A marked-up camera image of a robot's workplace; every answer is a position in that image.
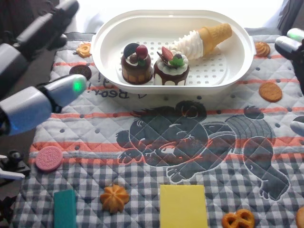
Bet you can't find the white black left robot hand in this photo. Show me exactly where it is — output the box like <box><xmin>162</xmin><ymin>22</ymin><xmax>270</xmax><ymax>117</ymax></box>
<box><xmin>0</xmin><ymin>0</ymin><xmax>87</xmax><ymax>137</ymax></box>

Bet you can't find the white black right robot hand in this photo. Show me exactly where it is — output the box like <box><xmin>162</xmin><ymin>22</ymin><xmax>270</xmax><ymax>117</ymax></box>
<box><xmin>274</xmin><ymin>28</ymin><xmax>304</xmax><ymax>137</ymax></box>

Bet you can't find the toy soft ice cream cone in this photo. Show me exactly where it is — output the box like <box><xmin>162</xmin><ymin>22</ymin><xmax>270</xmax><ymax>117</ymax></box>
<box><xmin>172</xmin><ymin>23</ymin><xmax>233</xmax><ymax>60</ymax></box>

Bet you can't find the strawberry cream cupcake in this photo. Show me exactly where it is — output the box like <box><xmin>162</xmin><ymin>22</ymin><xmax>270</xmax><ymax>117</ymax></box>
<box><xmin>153</xmin><ymin>46</ymin><xmax>190</xmax><ymax>86</ymax></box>

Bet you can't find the chocolate toy cake with cherry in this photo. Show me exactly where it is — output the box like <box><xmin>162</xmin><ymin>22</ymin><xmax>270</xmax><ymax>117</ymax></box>
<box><xmin>120</xmin><ymin>42</ymin><xmax>154</xmax><ymax>85</ymax></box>

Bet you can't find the white oval plastic steamer tray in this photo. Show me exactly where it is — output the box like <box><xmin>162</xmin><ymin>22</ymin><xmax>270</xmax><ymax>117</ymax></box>
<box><xmin>91</xmin><ymin>9</ymin><xmax>257</xmax><ymax>95</ymax></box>

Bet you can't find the small orange swirl cookie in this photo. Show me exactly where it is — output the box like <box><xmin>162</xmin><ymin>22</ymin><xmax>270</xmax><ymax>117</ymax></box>
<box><xmin>253</xmin><ymin>41</ymin><xmax>271</xmax><ymax>57</ymax></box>

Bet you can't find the grey curtain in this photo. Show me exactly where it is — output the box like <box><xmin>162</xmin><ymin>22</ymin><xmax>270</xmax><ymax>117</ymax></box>
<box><xmin>277</xmin><ymin>0</ymin><xmax>304</xmax><ymax>34</ymax></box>

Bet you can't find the round tan biscuit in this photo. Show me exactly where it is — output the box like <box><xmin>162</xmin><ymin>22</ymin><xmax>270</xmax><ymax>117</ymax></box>
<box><xmin>258</xmin><ymin>82</ymin><xmax>283</xmax><ymax>103</ymax></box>

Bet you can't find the dark chocolate sandwich cookie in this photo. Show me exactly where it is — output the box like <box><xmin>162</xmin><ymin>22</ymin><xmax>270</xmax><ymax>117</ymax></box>
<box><xmin>69</xmin><ymin>65</ymin><xmax>92</xmax><ymax>81</ymax></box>

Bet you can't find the pink sandwich cookie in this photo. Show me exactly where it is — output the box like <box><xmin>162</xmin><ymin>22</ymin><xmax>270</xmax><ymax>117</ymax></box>
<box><xmin>35</xmin><ymin>145</ymin><xmax>64</xmax><ymax>172</ymax></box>

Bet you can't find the grey quilt with printed bear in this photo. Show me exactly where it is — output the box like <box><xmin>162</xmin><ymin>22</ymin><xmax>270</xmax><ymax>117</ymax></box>
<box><xmin>11</xmin><ymin>27</ymin><xmax>304</xmax><ymax>228</ymax></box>

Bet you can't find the teal block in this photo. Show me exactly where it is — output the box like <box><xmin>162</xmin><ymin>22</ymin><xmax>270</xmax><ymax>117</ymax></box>
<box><xmin>53</xmin><ymin>189</ymin><xmax>77</xmax><ymax>228</ymax></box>

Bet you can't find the large orange swirl cookie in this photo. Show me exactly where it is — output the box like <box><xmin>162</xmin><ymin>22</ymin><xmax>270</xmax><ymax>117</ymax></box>
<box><xmin>99</xmin><ymin>184</ymin><xmax>130</xmax><ymax>214</ymax></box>

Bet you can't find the orange cookie at picture edge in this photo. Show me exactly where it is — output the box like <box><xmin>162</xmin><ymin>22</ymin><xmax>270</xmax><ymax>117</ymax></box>
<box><xmin>295</xmin><ymin>206</ymin><xmax>304</xmax><ymax>228</ymax></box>

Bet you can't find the pretzel cookie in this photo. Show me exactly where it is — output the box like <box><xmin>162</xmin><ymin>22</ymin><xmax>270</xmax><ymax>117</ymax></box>
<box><xmin>221</xmin><ymin>209</ymin><xmax>255</xmax><ymax>228</ymax></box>

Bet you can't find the yellow block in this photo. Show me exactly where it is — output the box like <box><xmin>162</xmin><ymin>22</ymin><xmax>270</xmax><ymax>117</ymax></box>
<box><xmin>159</xmin><ymin>184</ymin><xmax>209</xmax><ymax>228</ymax></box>

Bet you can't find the yellow ring cookie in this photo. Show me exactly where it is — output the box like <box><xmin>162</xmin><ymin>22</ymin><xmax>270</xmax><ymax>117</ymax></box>
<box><xmin>76</xmin><ymin>42</ymin><xmax>92</xmax><ymax>57</ymax></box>

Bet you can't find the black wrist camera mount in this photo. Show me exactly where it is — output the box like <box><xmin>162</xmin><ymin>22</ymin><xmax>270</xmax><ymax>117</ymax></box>
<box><xmin>0</xmin><ymin>149</ymin><xmax>31</xmax><ymax>181</ymax></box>

